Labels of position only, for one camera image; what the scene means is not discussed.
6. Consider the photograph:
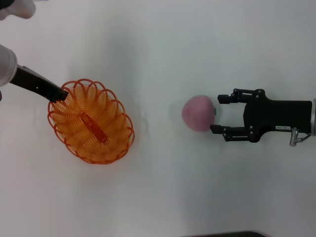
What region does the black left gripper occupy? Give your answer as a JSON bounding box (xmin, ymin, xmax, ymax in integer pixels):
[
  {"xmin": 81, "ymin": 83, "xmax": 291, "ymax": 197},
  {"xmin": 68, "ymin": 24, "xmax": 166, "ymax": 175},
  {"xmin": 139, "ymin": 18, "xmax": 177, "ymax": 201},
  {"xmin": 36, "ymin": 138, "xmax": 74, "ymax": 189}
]
[{"xmin": 8, "ymin": 64, "xmax": 70, "ymax": 103}]

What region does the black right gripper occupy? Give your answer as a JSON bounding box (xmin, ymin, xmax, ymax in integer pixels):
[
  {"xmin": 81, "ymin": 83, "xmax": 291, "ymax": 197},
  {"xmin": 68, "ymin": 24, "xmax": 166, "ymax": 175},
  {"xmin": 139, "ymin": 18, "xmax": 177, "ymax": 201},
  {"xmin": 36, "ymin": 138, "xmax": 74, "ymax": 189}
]
[{"xmin": 209, "ymin": 88, "xmax": 313, "ymax": 143}]

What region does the pink felt peach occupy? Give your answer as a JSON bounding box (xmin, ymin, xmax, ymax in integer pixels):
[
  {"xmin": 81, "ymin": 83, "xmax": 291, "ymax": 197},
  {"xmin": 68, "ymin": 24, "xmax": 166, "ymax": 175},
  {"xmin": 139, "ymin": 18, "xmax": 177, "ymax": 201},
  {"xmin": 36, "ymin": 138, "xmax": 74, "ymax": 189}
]
[{"xmin": 182, "ymin": 95, "xmax": 217, "ymax": 133}]

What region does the orange plastic woven basket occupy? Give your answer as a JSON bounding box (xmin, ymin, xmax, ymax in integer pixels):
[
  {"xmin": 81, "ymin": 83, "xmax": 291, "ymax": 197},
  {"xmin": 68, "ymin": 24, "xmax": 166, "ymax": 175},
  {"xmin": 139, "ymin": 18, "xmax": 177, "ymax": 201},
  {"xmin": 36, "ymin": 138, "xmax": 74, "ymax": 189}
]
[{"xmin": 47, "ymin": 78, "xmax": 135, "ymax": 165}]

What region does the dark robot torso edge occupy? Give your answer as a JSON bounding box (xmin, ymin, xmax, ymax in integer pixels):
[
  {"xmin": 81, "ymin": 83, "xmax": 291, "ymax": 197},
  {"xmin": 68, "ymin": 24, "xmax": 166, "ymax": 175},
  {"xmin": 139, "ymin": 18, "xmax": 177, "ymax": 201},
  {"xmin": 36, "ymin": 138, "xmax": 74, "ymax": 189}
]
[{"xmin": 191, "ymin": 231, "xmax": 269, "ymax": 237}]

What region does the silver connector with grey cable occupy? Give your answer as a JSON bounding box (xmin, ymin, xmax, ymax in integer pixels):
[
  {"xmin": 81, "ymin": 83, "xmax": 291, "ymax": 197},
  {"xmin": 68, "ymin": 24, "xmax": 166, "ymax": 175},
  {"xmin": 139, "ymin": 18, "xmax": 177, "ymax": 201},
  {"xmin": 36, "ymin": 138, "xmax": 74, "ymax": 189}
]
[{"xmin": 289, "ymin": 127, "xmax": 312, "ymax": 147}]

